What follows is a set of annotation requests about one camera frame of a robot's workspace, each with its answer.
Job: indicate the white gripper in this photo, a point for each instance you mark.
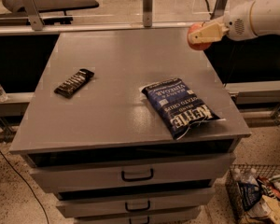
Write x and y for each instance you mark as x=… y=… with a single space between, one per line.
x=239 y=24

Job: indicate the red apple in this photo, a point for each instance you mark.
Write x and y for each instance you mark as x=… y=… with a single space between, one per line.
x=202 y=46

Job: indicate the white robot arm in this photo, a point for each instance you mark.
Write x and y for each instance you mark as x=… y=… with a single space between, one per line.
x=265 y=17

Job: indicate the blue kettle chip bag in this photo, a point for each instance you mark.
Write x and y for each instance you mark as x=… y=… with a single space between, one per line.
x=178 y=106

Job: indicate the dark snack bar wrapper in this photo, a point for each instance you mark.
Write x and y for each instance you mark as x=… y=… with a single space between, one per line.
x=73 y=84

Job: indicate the grey drawer cabinet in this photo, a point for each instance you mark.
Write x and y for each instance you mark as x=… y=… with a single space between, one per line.
x=78 y=147

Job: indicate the right metal bracket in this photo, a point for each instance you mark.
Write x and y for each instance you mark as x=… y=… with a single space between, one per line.
x=219 y=9

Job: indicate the metal bracket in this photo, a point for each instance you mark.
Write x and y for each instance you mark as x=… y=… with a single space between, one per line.
x=33 y=16
x=147 y=12
x=219 y=9

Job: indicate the middle metal bracket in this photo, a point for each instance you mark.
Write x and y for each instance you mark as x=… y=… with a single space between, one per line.
x=147 y=12

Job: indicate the wire basket with snacks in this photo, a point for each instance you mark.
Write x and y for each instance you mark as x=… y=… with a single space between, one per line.
x=245 y=184

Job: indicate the top drawer black handle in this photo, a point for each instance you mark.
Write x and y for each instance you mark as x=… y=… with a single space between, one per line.
x=137 y=176

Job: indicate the drawer black handle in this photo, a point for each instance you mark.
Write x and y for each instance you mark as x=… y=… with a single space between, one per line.
x=139 y=220
x=137 y=207
x=137 y=176

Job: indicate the left metal bracket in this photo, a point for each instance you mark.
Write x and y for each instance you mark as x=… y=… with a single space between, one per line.
x=33 y=16

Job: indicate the middle drawer black handle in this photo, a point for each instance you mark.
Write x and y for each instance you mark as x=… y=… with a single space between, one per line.
x=137 y=207

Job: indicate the bottom drawer black handle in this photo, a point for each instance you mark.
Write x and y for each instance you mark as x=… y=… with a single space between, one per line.
x=139 y=220

